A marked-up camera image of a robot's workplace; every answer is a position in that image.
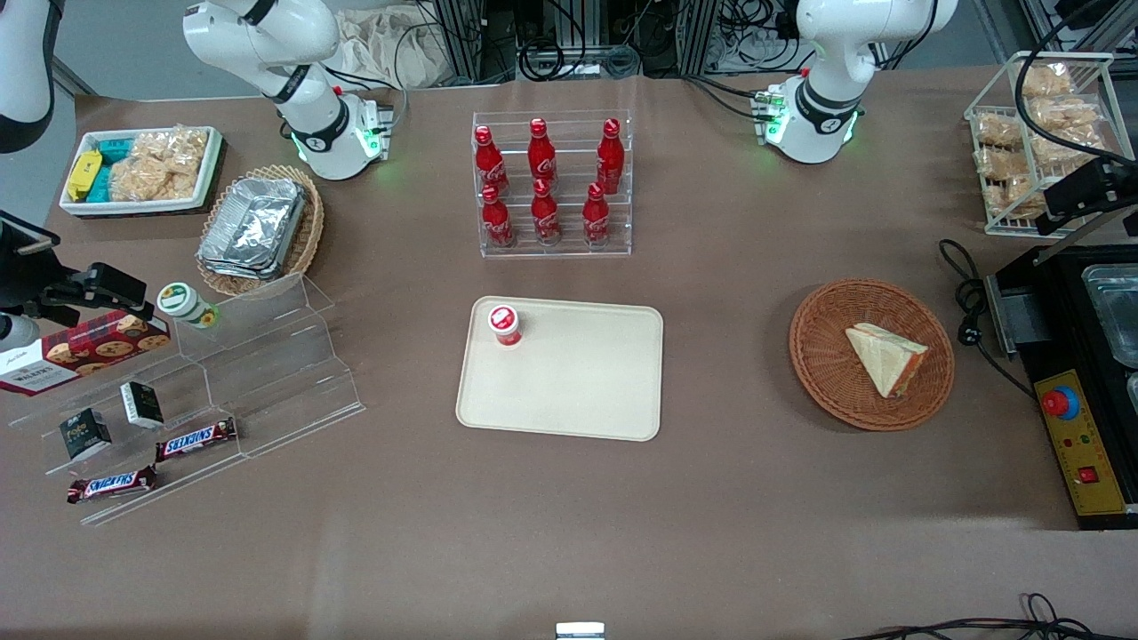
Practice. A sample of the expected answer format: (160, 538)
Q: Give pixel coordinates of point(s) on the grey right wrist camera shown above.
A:
(16, 334)

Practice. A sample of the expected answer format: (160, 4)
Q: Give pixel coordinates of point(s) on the small black carton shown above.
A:
(142, 404)
(85, 434)

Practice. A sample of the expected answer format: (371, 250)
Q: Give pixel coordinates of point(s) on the aluminium frame post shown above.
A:
(701, 36)
(462, 40)

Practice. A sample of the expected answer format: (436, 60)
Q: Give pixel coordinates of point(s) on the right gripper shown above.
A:
(25, 277)

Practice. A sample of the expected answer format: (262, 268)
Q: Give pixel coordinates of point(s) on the green-lid cup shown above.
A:
(182, 302)

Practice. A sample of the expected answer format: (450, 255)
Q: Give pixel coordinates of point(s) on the bagged fried snack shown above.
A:
(1047, 82)
(999, 130)
(1013, 197)
(1000, 163)
(1067, 114)
(1062, 149)

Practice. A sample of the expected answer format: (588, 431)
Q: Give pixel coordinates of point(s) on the beige crumpled cloth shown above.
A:
(391, 49)

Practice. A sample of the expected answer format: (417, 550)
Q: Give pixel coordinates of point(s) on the Snickers chocolate bar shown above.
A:
(111, 484)
(196, 439)

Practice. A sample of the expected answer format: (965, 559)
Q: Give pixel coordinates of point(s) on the clear acrylic stepped display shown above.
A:
(267, 373)

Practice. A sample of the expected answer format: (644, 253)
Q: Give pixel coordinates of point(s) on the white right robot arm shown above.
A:
(311, 116)

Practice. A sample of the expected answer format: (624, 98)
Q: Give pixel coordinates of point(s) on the oval light wicker basket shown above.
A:
(311, 231)

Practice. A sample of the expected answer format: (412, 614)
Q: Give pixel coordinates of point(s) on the steel pan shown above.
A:
(1116, 311)

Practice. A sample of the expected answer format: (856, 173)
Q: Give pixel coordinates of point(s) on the clear acrylic bottle rack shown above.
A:
(569, 249)

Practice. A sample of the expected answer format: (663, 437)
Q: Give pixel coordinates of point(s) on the red tartan cookie box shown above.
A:
(89, 351)

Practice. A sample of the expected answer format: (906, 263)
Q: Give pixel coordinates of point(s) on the triangular sandwich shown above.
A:
(885, 360)

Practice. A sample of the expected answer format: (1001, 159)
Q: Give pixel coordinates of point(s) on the bagged rice crackers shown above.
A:
(160, 169)

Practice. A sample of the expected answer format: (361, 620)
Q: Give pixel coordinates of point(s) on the black machine with yellow panel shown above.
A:
(1058, 356)

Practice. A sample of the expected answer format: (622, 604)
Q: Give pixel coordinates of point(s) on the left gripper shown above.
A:
(1085, 190)

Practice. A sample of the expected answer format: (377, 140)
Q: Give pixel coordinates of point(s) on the red cola bottle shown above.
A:
(596, 222)
(497, 222)
(610, 160)
(545, 218)
(490, 164)
(541, 160)

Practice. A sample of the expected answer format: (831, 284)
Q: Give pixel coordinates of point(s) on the beige plastic tray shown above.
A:
(578, 382)

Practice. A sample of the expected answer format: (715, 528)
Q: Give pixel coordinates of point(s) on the yellow snack packet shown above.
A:
(84, 175)

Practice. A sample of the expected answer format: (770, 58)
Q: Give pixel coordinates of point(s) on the red emergency stop button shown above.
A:
(1060, 404)

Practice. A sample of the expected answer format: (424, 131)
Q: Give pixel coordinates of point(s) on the stacked foil containers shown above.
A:
(253, 227)

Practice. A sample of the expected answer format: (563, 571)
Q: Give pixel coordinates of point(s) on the white plastic bin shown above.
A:
(89, 206)

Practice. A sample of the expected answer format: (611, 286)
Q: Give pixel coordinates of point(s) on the small silver object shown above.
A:
(580, 631)

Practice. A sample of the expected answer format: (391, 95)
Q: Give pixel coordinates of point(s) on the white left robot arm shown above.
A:
(827, 107)

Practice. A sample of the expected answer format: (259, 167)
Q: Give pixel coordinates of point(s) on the red-lid yogurt cup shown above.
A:
(504, 324)

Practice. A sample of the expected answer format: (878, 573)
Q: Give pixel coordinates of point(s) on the teal snack packet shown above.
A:
(113, 149)
(100, 184)

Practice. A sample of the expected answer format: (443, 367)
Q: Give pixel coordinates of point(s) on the round brown wicker basket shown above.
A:
(827, 373)

